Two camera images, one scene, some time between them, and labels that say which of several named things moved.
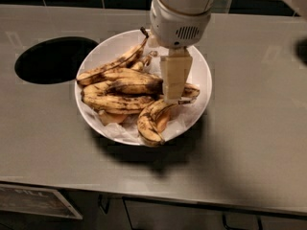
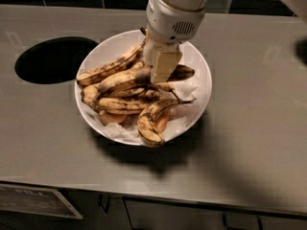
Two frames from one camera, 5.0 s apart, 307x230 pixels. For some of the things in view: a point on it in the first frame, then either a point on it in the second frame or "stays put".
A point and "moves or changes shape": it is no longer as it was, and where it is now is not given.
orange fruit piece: x=110 y=118 stays put
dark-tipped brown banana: x=144 y=85 moves or changes shape
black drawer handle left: x=104 y=202 stays put
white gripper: x=175 y=28 to x=171 y=22
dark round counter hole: x=55 y=60 stays put
